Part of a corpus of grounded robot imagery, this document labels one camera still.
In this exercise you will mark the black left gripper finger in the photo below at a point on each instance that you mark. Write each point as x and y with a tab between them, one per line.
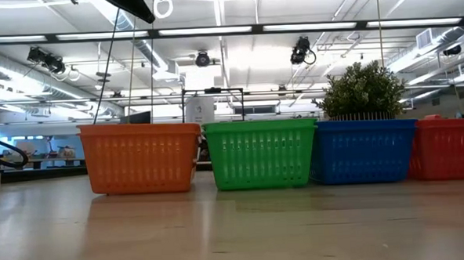
132	5

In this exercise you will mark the green plastic slotted basket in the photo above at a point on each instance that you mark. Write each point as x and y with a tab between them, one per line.
261	160
259	125

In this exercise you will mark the red plastic slotted basket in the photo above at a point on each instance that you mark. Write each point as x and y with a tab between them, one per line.
451	121
448	152

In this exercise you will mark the black background monitor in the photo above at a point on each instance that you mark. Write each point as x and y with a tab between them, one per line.
137	118

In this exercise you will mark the white cylindrical tank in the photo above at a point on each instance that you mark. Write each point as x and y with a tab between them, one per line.
199	112

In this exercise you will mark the green plant in ribbed pot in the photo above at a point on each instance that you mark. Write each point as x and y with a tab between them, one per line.
361	93

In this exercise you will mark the small black ceiling device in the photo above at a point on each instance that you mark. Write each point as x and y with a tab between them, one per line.
452	50

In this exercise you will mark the overhead light bar frame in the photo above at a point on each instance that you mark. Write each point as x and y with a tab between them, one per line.
153	33

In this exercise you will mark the round black ceiling camera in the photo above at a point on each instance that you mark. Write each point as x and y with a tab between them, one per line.
202	58

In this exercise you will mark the black aluminium table frame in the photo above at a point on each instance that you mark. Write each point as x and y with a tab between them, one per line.
41	174

